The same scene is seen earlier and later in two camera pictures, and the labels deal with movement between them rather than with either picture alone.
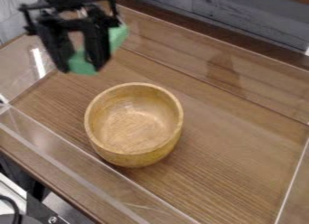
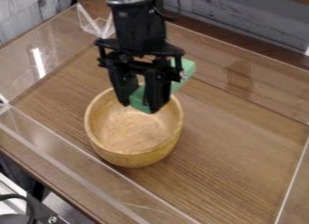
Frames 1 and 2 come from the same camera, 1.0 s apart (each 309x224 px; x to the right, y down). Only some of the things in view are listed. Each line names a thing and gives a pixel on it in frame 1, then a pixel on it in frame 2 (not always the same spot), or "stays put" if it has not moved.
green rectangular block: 79,63 -> 137,97
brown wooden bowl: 133,121 stays put
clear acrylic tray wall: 67,171 stays put
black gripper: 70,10 -> 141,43
